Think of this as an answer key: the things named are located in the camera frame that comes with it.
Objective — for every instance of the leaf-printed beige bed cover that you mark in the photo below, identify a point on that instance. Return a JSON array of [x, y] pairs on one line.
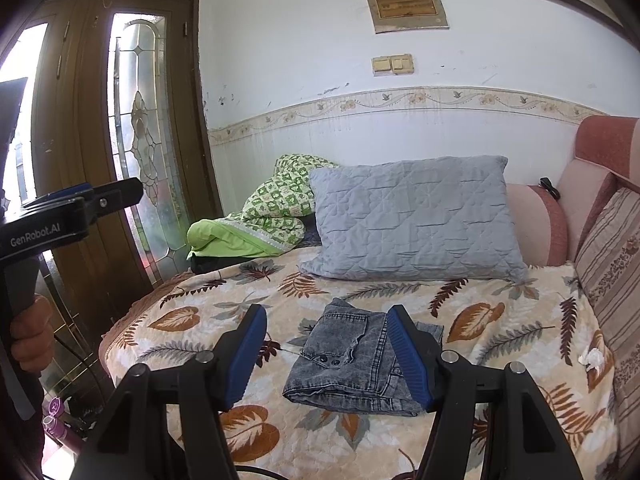
[[500, 350]]

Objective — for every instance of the framed wall plaque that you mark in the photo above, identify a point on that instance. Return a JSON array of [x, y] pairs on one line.
[[405, 7]]

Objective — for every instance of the grey quilted pillow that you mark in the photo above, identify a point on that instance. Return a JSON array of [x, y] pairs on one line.
[[410, 215]]

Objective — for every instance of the pink sofa backrest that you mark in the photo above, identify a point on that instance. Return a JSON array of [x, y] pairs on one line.
[[600, 145]]

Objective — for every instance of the small black object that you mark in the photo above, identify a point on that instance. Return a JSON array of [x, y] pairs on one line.
[[549, 187]]

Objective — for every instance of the striped beige cushion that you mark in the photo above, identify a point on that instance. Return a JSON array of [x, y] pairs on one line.
[[615, 280]]

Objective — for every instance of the white crumpled tissue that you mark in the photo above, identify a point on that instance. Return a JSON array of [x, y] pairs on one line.
[[594, 357]]

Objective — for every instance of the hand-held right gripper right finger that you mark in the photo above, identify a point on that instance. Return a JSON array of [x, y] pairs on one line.
[[410, 355]]

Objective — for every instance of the purple bottle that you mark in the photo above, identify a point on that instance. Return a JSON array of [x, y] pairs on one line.
[[55, 412]]

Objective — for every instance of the green patterned blanket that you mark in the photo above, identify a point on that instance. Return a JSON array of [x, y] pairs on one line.
[[270, 200]]

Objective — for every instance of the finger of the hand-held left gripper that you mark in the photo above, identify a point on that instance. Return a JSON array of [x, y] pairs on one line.
[[120, 192], [75, 190]]

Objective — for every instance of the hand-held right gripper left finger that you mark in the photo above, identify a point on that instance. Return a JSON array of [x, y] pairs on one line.
[[247, 355]]

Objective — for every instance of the wooden door with patterned glass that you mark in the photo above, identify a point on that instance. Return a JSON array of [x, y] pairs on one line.
[[85, 110]]

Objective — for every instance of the person's left forearm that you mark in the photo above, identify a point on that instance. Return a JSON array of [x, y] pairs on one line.
[[30, 450]]

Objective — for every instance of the yellowed wall switch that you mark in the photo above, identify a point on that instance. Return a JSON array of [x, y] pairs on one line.
[[392, 64]]

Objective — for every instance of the person's left hand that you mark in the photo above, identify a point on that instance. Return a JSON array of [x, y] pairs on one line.
[[32, 330]]

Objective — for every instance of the grey washed denim pants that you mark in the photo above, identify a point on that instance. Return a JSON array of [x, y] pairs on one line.
[[340, 360]]

